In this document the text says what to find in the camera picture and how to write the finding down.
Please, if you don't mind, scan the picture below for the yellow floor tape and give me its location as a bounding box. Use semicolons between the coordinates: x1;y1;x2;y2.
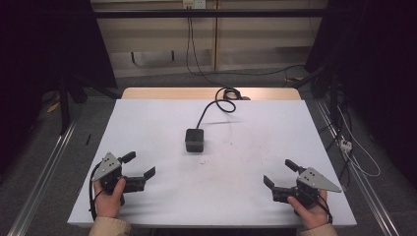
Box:
46;100;62;114

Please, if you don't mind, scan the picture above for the white wall socket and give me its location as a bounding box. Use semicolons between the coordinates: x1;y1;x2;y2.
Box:
182;0;208;10

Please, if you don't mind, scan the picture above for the white board table cover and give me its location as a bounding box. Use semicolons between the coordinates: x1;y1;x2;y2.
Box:
67;98;358;229

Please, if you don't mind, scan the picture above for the white floor cable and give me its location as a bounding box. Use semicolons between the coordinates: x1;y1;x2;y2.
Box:
336;105;382;179

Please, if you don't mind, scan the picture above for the aluminium floor rail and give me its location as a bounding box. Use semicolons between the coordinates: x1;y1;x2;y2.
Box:
7;120;79;236
315;97;401;236

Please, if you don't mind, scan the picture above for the white power strip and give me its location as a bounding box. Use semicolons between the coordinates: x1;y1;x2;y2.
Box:
339;138;354;154

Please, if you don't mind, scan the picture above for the hand-held gripper black cable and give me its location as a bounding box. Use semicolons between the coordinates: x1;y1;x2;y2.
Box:
88;162;103;222
315;193;334;225

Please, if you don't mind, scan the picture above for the black metal stand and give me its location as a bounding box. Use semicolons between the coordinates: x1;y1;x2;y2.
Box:
57;73;73;136

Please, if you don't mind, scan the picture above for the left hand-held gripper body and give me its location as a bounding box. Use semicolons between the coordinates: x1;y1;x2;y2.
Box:
90;151;146;207

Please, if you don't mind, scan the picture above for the left hand-held gripper black cable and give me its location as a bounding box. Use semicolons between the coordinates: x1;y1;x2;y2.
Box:
88;162;103;222

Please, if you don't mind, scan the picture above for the right hand-held gripper black cable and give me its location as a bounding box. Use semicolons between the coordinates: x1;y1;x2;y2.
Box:
315;193;334;225

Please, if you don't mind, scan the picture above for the person's right hand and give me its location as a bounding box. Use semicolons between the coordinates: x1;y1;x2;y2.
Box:
286;189;329;231

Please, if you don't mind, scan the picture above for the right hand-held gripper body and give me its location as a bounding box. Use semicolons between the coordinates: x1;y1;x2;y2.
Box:
271;166;343;209

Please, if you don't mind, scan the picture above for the person's left hand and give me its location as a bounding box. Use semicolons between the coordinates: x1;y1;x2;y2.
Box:
92;177;127;220

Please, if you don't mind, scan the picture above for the black cube device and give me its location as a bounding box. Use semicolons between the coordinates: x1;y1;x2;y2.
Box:
184;128;206;153

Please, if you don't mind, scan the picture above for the black curtain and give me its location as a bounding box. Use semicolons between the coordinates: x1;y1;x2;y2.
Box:
0;0;118;171
304;0;417;188

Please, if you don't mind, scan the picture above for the black wall cable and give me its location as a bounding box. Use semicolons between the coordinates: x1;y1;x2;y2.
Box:
185;16;307;87

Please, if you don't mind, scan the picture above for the black device cable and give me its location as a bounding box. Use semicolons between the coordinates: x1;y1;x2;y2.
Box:
196;86;244;130

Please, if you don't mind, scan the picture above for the black horizontal metal bar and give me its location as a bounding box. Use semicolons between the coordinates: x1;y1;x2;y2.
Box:
92;8;329;20

